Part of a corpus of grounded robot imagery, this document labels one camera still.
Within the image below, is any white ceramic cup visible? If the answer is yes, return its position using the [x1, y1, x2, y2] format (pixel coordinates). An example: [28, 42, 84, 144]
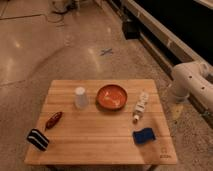
[74, 87, 89, 109]

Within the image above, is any white robot base far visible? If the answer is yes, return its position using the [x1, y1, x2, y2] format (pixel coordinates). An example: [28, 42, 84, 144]
[49, 0, 80, 14]

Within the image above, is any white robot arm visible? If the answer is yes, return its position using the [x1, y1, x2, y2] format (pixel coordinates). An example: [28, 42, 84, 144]
[169, 61, 213, 112]

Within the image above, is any dark red eraser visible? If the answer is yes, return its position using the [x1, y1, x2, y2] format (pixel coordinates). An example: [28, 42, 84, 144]
[45, 112, 63, 129]

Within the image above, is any orange bowl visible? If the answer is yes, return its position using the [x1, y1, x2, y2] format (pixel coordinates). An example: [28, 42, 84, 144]
[96, 84, 128, 110]

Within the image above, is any white glue tube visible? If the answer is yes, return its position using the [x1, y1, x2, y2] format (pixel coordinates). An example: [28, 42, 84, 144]
[133, 92, 149, 123]

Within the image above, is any wooden table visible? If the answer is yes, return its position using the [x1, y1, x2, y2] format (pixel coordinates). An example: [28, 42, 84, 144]
[25, 79, 177, 165]

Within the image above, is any blue sponge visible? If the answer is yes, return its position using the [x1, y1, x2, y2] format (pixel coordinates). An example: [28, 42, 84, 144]
[132, 128, 156, 144]

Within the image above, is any black white striped block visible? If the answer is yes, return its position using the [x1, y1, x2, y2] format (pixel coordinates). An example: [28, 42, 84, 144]
[27, 129, 49, 151]

